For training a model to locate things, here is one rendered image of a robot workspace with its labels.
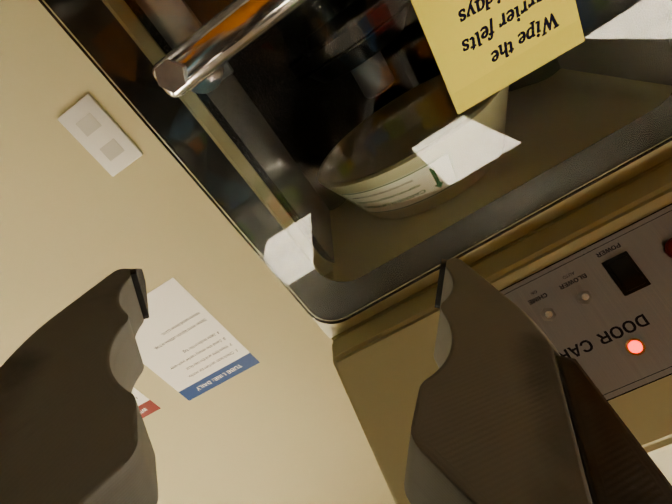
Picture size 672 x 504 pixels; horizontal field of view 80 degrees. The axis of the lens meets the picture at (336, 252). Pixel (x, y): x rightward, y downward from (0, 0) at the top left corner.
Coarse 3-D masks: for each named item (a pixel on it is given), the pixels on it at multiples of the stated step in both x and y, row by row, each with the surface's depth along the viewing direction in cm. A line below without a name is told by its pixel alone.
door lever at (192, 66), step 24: (240, 0) 16; (264, 0) 16; (288, 0) 16; (216, 24) 16; (240, 24) 16; (264, 24) 17; (192, 48) 17; (216, 48) 17; (240, 48) 17; (168, 72) 17; (192, 72) 17; (216, 72) 21
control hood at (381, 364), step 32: (640, 192) 26; (576, 224) 27; (608, 224) 26; (512, 256) 29; (544, 256) 27; (384, 320) 31; (416, 320) 29; (352, 352) 31; (384, 352) 30; (416, 352) 29; (352, 384) 30; (384, 384) 29; (416, 384) 29; (384, 416) 29; (640, 416) 24; (384, 448) 29
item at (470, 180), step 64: (64, 0) 20; (128, 0) 20; (192, 0) 20; (320, 0) 21; (384, 0) 21; (576, 0) 21; (640, 0) 21; (128, 64) 21; (256, 64) 22; (320, 64) 22; (384, 64) 22; (576, 64) 23; (640, 64) 23; (192, 128) 23; (256, 128) 23; (320, 128) 24; (384, 128) 24; (448, 128) 24; (512, 128) 24; (576, 128) 25; (640, 128) 25; (256, 192) 25; (320, 192) 25; (384, 192) 26; (448, 192) 26; (512, 192) 26; (576, 192) 27; (320, 256) 28; (384, 256) 28; (448, 256) 28; (320, 320) 30
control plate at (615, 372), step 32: (640, 224) 25; (576, 256) 26; (608, 256) 26; (640, 256) 25; (512, 288) 27; (544, 288) 27; (576, 288) 26; (608, 288) 25; (576, 320) 26; (608, 320) 25; (640, 320) 25; (576, 352) 25; (608, 352) 25; (608, 384) 25; (640, 384) 24
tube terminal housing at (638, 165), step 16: (640, 160) 27; (656, 160) 27; (608, 176) 28; (624, 176) 28; (640, 176) 28; (592, 192) 28; (608, 192) 28; (560, 208) 29; (576, 208) 29; (528, 224) 29; (544, 224) 29; (496, 240) 29; (512, 240) 30; (464, 256) 30; (480, 256) 30; (416, 288) 31; (384, 304) 32; (400, 304) 32; (352, 320) 32; (368, 320) 32; (336, 336) 33
